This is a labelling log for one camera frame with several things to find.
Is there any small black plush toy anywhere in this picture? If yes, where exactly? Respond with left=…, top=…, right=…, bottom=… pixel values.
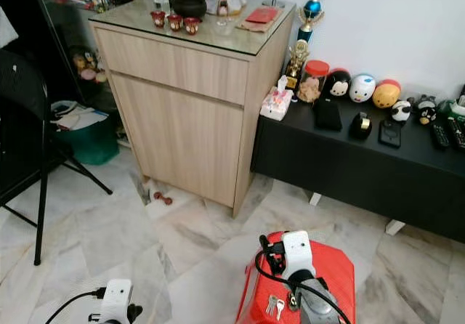
left=415, top=95, right=440, bottom=126

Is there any orange round plush toy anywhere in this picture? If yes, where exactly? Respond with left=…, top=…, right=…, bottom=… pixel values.
left=371, top=78, right=403, bottom=110

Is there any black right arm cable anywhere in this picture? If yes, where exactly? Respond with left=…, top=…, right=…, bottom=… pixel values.
left=254, top=248, right=353, bottom=324

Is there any black tape dispenser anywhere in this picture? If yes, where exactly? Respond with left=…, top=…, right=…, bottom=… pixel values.
left=348, top=110, right=374, bottom=140

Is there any black low bench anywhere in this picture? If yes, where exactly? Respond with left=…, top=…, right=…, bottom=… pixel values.
left=250, top=92, right=465, bottom=245

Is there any red paper packet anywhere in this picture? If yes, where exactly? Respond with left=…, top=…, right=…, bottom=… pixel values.
left=245, top=6, right=282, bottom=25

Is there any small panda plush toy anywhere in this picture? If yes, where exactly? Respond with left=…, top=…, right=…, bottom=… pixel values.
left=390, top=99, right=414, bottom=123

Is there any red plastic stool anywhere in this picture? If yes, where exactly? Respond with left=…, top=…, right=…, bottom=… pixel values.
left=235, top=230, right=357, bottom=324

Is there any white round plush toy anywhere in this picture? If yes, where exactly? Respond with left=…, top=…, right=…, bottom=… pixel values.
left=348, top=73, right=378, bottom=105

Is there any gold and blue trophy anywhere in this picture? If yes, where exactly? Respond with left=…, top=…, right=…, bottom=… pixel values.
left=286, top=0, right=330, bottom=90

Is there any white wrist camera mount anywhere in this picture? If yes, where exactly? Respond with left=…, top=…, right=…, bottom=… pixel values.
left=100, top=279, right=134, bottom=324
left=281, top=231, right=315, bottom=280

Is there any black folding chair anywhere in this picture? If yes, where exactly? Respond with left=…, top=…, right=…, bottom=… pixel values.
left=0, top=48, right=114, bottom=267

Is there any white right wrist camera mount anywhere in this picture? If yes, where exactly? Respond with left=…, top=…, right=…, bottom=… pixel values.
left=281, top=231, right=315, bottom=280

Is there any green waste bin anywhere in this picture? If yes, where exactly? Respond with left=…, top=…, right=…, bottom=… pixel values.
left=52, top=101, right=121, bottom=167

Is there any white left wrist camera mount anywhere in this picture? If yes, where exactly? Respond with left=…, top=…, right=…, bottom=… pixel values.
left=100, top=279, right=134, bottom=324

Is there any black mouse plush toy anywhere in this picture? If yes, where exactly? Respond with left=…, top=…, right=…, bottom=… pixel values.
left=325, top=68, right=352, bottom=99

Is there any small red cup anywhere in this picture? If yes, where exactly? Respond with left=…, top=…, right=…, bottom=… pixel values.
left=166, top=14, right=185, bottom=33
left=150, top=10, right=167, bottom=28
left=183, top=17, right=202, bottom=36

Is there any small red floor toy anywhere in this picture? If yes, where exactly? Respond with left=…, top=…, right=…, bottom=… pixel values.
left=152, top=190, right=174, bottom=207

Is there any light wooden cabinet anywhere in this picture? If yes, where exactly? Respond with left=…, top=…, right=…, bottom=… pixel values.
left=89, top=0, right=297, bottom=219

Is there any dark glass display cabinet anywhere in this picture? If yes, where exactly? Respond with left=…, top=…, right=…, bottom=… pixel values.
left=29, top=0, right=146, bottom=114

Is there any pink tissue box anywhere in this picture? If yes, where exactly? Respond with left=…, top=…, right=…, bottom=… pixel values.
left=259, top=76, right=296, bottom=122

